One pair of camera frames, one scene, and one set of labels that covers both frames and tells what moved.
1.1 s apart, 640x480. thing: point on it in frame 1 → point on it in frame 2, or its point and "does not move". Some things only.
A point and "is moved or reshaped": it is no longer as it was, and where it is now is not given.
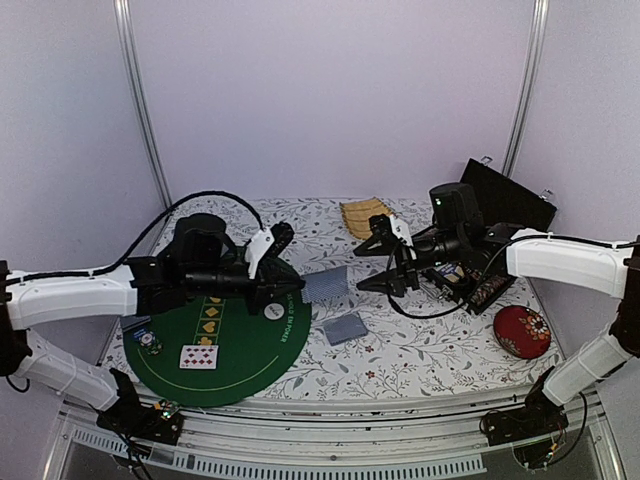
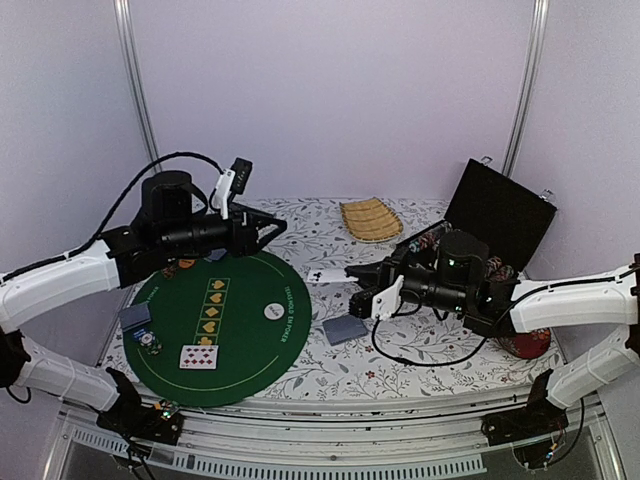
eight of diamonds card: (197, 356) does not move
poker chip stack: (149, 342) does not move
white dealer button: (274, 311) does not move
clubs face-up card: (325, 284) is moved or reshaped
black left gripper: (267, 286) → (244, 238)
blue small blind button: (139, 333) does not move
